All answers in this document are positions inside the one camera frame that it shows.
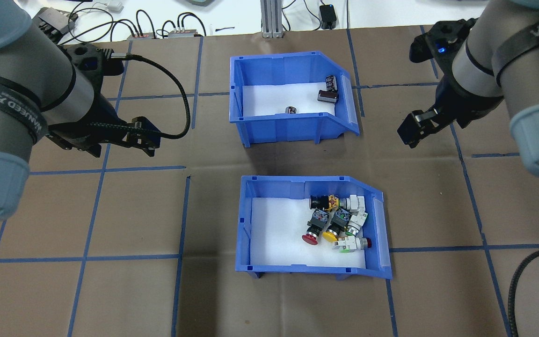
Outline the silver white push button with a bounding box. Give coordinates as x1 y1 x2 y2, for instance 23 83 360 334
344 212 370 237

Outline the blue bin with push buttons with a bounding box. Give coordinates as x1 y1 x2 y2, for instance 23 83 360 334
235 175 393 280

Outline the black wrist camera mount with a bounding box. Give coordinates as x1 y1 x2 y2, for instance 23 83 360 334
409 18 478 64
66 42 125 78

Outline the red mushroom push button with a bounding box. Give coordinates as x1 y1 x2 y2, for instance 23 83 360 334
301 209 331 247

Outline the black looped cable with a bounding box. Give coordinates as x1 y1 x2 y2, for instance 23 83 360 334
177 11 208 37
134 8 159 39

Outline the blue bin with batteries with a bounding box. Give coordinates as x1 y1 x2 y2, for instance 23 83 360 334
229 51 360 148

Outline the white contact block switch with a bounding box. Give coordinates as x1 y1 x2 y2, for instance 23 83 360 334
340 194 366 213

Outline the pile of small mixed parts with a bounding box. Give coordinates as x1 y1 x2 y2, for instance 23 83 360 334
249 196 368 271

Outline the white foam bin liner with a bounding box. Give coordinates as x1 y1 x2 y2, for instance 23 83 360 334
241 82 336 117

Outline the aluminium profile post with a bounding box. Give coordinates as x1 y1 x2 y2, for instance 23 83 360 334
260 0 285 39

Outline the white switch small red head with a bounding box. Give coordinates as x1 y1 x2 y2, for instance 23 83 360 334
331 235 373 255

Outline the dark grey device box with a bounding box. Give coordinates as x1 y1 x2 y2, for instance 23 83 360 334
37 7 79 37

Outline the black power adapter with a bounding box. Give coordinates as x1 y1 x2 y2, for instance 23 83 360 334
320 4 338 30

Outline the thick black hanging cable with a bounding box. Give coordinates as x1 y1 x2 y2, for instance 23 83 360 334
507 246 539 337

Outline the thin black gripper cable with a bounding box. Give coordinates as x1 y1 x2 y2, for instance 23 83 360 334
110 52 192 140

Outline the black velcro strap white print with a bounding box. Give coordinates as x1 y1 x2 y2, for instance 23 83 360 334
0 69 49 147
491 19 539 81

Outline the yellow push button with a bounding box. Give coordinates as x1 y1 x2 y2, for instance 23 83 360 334
322 208 352 243

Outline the black head push button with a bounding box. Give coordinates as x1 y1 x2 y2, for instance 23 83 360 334
309 194 341 212

